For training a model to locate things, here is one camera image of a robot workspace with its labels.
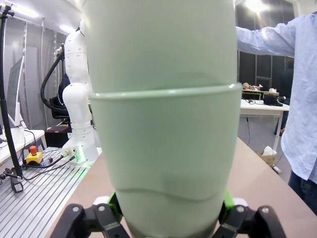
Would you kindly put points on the cluttered wooden table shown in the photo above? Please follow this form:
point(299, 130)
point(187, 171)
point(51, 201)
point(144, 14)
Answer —
point(260, 90)

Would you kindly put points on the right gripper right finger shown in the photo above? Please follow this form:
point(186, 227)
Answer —
point(252, 220)

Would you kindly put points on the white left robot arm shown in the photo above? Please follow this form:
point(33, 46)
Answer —
point(76, 99)

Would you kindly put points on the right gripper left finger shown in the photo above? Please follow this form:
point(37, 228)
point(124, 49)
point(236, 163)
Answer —
point(81, 220)

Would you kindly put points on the white power strip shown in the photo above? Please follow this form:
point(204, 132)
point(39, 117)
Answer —
point(277, 169)

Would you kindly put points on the white table with cap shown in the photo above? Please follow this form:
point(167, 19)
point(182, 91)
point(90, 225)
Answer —
point(262, 109)

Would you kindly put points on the person's left forearm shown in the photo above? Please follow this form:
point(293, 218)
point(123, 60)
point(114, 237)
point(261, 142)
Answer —
point(257, 38)

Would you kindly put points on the person in blue shirt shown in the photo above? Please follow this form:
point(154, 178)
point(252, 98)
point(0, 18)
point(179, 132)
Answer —
point(302, 99)

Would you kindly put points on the tall pale green cup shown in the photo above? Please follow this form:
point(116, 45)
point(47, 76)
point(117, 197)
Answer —
point(168, 148)
point(161, 49)

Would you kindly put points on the white crumpled paper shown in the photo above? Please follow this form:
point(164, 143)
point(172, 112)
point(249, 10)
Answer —
point(268, 150)

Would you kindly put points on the black cap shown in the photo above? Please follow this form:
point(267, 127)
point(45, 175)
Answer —
point(272, 100)

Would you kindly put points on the yellow emergency stop button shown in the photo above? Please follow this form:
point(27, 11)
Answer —
point(34, 156)

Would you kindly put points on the white framed monitor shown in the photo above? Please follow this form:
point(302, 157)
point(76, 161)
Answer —
point(15, 94)

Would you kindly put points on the small cardboard box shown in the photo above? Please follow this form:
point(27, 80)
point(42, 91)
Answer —
point(267, 158)

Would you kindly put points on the black box red top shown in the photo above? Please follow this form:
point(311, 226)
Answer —
point(58, 136)

